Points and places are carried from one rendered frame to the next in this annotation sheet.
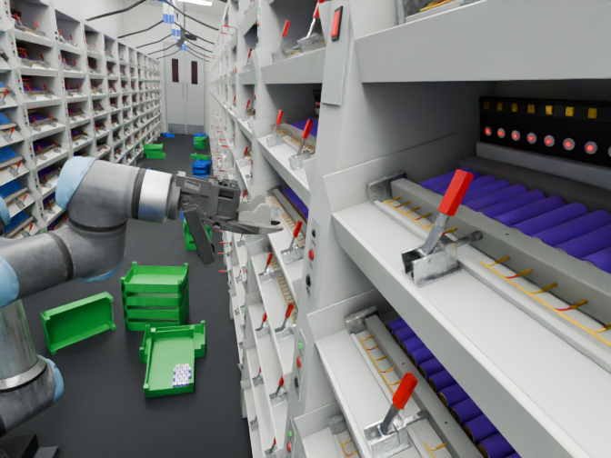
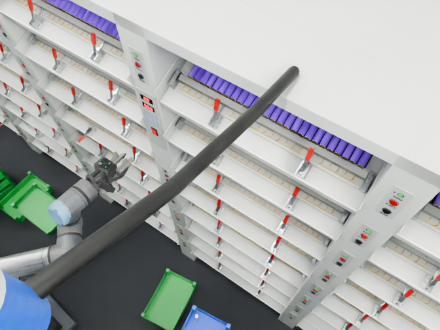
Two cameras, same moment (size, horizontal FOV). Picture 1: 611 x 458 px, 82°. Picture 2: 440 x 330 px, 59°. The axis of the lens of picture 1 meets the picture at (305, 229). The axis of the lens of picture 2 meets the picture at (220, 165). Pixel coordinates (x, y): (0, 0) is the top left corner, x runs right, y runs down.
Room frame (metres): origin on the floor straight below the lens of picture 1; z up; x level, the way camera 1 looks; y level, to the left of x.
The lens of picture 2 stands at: (-0.24, 0.27, 2.41)
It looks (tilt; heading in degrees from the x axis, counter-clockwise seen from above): 60 degrees down; 322
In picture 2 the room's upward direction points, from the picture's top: 1 degrees counter-clockwise
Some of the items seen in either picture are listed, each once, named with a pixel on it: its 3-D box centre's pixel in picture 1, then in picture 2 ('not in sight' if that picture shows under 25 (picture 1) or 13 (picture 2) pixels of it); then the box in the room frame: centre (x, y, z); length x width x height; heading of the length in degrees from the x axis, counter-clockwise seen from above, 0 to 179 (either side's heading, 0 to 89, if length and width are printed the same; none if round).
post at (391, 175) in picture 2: not in sight; (329, 265); (-0.16, -0.32, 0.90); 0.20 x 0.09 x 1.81; 107
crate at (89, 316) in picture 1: (80, 321); not in sight; (1.48, 1.09, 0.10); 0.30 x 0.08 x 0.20; 142
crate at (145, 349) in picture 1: (175, 340); (24, 196); (1.49, 0.61, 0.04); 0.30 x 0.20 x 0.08; 107
